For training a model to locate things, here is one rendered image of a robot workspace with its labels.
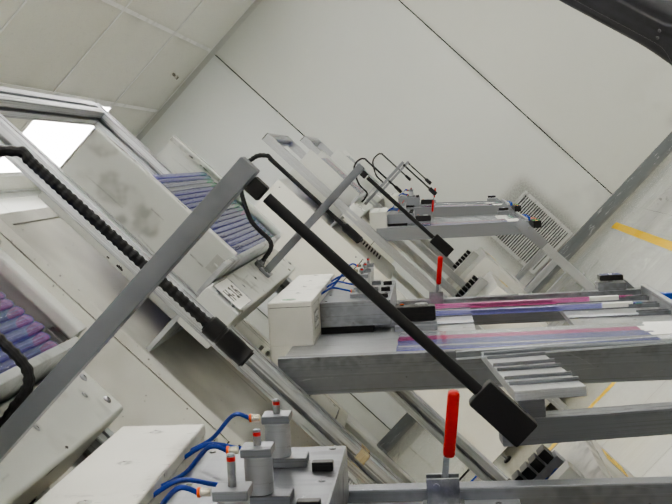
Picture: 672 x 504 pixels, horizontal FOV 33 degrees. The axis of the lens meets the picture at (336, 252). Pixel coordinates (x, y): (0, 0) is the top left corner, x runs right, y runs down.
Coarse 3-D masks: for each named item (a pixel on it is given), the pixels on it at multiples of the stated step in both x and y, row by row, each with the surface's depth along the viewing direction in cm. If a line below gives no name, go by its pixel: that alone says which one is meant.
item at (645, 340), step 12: (636, 336) 139; (648, 336) 138; (660, 336) 138; (480, 348) 139; (492, 348) 138; (504, 348) 138; (516, 348) 138; (528, 348) 138; (540, 348) 138; (552, 348) 138; (564, 348) 138; (576, 348) 138; (588, 348) 138; (600, 348) 138
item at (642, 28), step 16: (560, 0) 94; (576, 0) 93; (592, 0) 91; (608, 0) 90; (624, 0) 89; (640, 0) 88; (656, 0) 88; (592, 16) 93; (608, 16) 91; (624, 16) 90; (640, 16) 89; (656, 16) 88; (624, 32) 91; (640, 32) 90; (656, 32) 89; (656, 48) 90
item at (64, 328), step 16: (0, 256) 109; (0, 272) 109; (16, 272) 109; (0, 288) 111; (16, 288) 111; (32, 288) 109; (16, 304) 111; (32, 304) 111; (48, 304) 109; (48, 320) 111; (64, 320) 109; (64, 336) 111; (48, 352) 100; (64, 352) 104; (16, 368) 92; (48, 368) 103; (0, 384) 88; (16, 384) 94; (0, 400) 94
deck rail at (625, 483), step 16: (512, 480) 107; (528, 480) 107; (544, 480) 106; (560, 480) 106; (576, 480) 106; (592, 480) 106; (608, 480) 105; (624, 480) 105; (640, 480) 105; (656, 480) 105; (352, 496) 107; (368, 496) 106; (384, 496) 106; (400, 496) 106; (416, 496) 106; (464, 496) 106; (480, 496) 106; (496, 496) 105; (512, 496) 105; (528, 496) 105; (544, 496) 105; (560, 496) 105; (576, 496) 105; (592, 496) 105; (608, 496) 105; (624, 496) 104; (640, 496) 104; (656, 496) 104
